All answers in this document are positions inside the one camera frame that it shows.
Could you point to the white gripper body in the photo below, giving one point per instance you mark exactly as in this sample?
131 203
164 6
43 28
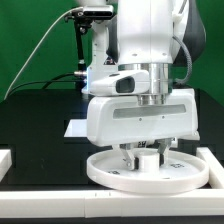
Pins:
121 120

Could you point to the white frame right rail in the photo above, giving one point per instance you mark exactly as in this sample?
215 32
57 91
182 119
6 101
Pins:
216 171

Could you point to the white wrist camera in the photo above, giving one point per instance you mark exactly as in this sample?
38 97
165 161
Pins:
127 82

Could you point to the white frame front rail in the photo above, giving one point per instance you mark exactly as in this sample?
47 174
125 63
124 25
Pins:
108 203

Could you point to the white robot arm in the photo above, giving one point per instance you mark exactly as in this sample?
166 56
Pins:
139 103

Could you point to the white frame left rail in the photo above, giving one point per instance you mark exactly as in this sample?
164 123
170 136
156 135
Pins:
5 162

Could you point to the white frame rail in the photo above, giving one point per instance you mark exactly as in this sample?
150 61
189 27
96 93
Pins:
108 203
216 171
5 162

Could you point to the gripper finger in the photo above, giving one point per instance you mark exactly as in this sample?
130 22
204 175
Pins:
164 145
128 153

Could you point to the white round table top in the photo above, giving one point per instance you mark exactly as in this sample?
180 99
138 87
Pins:
180 172

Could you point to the white marker sheet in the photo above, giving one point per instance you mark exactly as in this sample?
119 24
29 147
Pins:
76 128

